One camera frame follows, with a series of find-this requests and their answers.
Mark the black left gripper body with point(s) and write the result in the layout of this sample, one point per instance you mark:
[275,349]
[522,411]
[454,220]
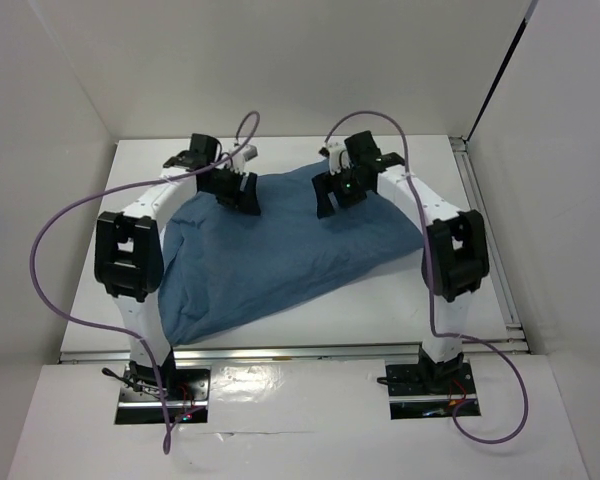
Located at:
[223,182]

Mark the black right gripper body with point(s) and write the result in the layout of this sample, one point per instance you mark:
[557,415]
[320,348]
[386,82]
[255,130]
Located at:
[348,181]

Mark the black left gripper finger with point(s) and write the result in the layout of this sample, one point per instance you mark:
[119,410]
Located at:
[247,202]
[230,201]

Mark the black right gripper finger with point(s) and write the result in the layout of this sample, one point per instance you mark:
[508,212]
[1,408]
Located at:
[350,199]
[322,184]

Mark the blue fabric pillowcase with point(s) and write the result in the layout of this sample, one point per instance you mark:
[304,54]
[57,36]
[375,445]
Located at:
[224,269]

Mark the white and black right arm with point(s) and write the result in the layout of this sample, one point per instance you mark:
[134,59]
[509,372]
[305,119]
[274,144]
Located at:
[455,257]

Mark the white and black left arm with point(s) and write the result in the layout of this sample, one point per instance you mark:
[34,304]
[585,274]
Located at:
[128,252]

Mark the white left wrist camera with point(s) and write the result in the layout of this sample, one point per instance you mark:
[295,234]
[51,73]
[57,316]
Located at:
[237,162]

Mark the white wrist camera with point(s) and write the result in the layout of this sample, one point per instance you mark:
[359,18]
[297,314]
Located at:
[237,162]
[337,156]

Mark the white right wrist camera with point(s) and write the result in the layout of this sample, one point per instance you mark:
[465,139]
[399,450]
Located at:
[337,156]

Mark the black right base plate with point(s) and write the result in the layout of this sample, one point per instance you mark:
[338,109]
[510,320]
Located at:
[411,398]

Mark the aluminium front rail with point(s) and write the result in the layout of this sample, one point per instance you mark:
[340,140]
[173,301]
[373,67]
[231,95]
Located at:
[513,346]

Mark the black vertical corner post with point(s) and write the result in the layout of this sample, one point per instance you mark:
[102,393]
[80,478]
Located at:
[503,66]

